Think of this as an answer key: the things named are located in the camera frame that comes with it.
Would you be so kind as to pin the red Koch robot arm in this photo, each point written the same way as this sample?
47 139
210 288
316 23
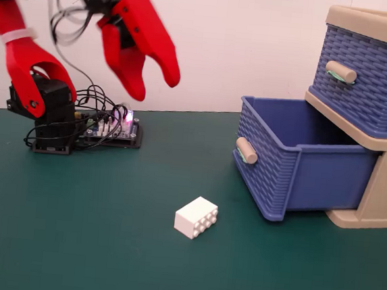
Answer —
21 58

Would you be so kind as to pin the black controller circuit board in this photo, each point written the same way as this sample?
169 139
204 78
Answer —
126 135

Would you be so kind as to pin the dark green table mat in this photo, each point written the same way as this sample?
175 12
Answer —
137 248

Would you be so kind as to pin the white zip tie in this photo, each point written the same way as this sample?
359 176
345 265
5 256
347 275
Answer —
18 36

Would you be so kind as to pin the white toy brick cube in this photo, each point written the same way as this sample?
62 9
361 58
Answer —
190 219

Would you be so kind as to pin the blue wicker drawer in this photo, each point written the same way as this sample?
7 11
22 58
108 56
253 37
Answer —
363 99
326 177

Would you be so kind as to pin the beige plastic drawer cabinet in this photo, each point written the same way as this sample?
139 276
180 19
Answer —
386 189

